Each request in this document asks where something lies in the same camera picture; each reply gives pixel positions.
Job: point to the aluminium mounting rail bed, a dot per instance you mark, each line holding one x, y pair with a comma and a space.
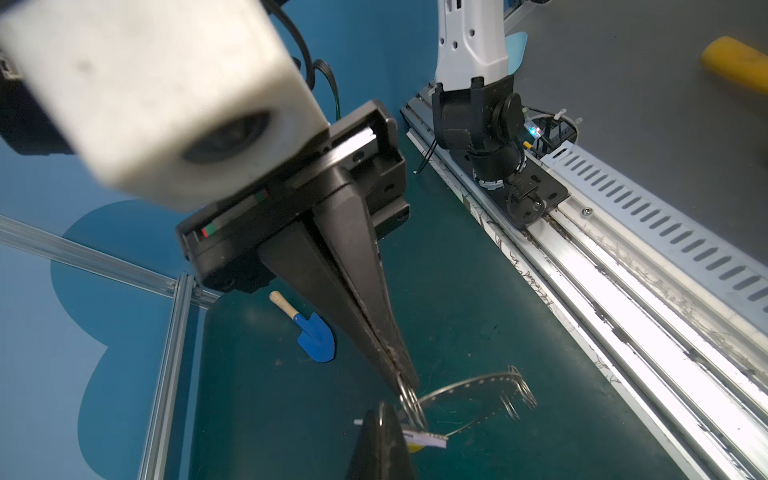
692, 370

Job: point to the right green circuit board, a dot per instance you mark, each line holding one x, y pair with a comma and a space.
545, 132

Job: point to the white slotted cable duct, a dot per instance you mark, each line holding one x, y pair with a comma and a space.
736, 279

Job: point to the blue trowel with wooden handle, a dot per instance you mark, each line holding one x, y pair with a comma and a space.
316, 338

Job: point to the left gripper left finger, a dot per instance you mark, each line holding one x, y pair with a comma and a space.
368, 458

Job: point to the large keyring with yellow grip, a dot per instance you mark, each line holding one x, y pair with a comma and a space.
491, 393

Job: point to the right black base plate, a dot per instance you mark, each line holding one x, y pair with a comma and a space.
533, 193

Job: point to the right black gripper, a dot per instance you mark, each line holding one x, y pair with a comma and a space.
337, 268

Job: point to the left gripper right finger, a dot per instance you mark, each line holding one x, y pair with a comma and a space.
397, 463

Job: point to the yellow object on floor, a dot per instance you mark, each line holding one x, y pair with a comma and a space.
737, 62

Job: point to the right floor aluminium rail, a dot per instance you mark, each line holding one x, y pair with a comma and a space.
159, 432

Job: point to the silver key with white tag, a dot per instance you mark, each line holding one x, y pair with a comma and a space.
415, 440

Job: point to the back aluminium frame bar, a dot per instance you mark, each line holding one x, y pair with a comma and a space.
24, 237

